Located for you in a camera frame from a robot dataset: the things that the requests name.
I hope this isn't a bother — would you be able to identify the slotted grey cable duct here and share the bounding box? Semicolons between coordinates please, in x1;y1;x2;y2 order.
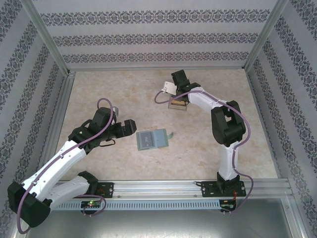
49;199;221;211

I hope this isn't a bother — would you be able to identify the dark grey card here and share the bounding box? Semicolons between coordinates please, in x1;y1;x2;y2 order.
139;132;155;149

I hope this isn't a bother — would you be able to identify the galvanised metal sheet panel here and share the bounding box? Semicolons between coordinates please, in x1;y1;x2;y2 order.
14;198;307;238

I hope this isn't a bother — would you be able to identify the clear acrylic card stand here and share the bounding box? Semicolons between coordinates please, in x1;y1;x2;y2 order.
167;93;188;113

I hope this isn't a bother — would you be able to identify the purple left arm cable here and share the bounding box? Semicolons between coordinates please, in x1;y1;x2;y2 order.
16;98;117;235

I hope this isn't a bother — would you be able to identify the aluminium frame post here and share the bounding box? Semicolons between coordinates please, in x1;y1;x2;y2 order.
24;0;71;76
244;0;289;72

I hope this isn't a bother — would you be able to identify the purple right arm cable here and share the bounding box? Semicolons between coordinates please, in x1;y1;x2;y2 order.
154;89;254;216

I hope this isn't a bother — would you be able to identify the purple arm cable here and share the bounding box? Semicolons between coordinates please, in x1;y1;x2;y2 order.
154;89;254;216
16;98;117;235

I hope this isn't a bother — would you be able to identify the green card holder wallet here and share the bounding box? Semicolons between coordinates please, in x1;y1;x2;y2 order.
136;128;175;151

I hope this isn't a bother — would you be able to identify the circuit board with green light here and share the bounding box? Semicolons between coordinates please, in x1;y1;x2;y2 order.
81;200;103;208

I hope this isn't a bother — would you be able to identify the thin black left gripper wire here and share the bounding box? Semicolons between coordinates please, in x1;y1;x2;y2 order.
100;138;117;147

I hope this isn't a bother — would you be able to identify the aluminium mounting rail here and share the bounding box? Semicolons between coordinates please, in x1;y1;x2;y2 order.
23;179;294;199

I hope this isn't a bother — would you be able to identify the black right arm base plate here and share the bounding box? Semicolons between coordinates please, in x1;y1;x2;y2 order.
201;180;247;198

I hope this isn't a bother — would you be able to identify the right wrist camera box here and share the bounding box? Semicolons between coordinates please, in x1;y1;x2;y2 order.
160;81;177;95

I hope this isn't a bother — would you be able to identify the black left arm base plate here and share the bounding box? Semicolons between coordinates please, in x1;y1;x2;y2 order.
70;182;114;199

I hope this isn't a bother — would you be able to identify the aluminium frame crossbar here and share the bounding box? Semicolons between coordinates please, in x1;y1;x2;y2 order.
66;65;248;73

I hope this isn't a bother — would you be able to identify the aluminium side rail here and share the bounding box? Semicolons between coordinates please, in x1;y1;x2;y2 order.
34;74;76;181
246;70;284;179

